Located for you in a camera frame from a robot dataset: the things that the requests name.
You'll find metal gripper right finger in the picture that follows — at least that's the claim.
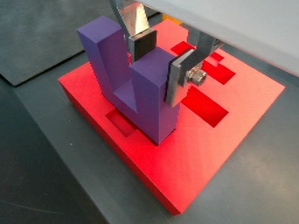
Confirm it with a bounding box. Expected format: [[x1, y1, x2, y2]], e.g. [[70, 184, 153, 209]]
[[165, 29, 223, 107]]

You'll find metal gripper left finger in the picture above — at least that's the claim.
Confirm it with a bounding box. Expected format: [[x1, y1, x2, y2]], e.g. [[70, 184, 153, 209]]
[[110, 0, 157, 61]]

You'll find purple U-shaped block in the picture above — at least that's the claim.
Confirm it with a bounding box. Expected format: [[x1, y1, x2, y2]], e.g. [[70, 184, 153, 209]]
[[78, 17, 179, 144]]

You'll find red board with slots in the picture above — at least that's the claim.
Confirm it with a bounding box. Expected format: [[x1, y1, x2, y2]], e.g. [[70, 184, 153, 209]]
[[59, 20, 285, 215]]

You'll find yellow long bar block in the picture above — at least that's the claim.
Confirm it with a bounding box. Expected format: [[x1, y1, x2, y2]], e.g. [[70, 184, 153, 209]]
[[163, 14, 183, 25]]

